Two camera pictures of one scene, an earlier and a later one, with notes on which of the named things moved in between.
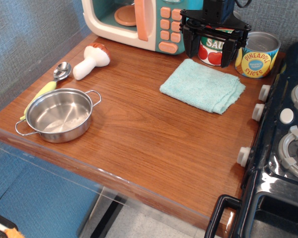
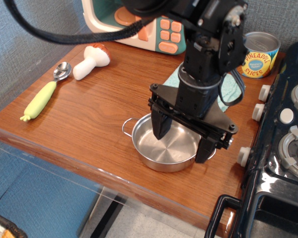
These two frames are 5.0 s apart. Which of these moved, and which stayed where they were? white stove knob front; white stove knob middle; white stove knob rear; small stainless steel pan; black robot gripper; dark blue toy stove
Moved: small stainless steel pan; black robot gripper
Stayed: white stove knob rear; white stove knob middle; dark blue toy stove; white stove knob front
